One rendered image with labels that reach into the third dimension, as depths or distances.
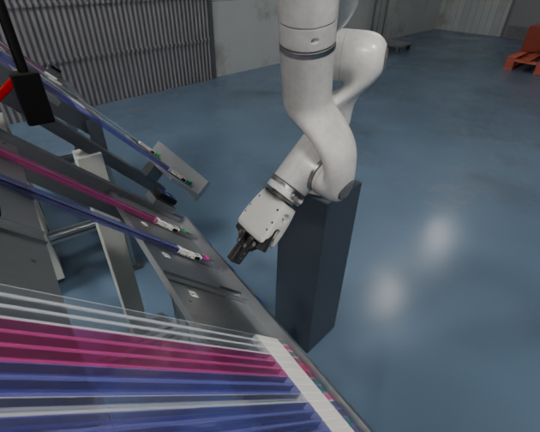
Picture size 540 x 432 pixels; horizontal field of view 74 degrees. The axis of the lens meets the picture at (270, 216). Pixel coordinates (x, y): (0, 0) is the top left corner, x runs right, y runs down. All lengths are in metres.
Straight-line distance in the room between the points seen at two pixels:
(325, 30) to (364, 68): 0.36
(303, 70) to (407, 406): 1.20
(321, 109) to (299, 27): 0.15
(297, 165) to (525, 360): 1.33
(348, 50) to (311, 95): 0.33
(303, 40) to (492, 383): 1.41
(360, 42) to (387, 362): 1.14
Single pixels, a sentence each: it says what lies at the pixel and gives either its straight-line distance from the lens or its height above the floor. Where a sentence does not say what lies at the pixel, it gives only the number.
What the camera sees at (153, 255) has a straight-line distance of 0.63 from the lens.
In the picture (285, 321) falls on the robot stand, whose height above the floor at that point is 0.09.
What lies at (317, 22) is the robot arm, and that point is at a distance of 0.58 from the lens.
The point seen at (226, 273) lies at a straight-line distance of 0.75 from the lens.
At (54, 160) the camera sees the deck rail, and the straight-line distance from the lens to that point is 0.78.
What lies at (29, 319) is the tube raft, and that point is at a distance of 0.34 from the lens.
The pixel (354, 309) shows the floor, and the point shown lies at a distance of 1.69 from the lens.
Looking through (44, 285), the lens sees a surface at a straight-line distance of 0.41.
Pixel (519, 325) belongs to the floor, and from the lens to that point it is 1.94.
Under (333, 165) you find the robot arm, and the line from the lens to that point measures 0.67.
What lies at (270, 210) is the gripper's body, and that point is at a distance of 0.75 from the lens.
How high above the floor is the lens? 1.25
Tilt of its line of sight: 35 degrees down
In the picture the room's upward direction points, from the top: 1 degrees clockwise
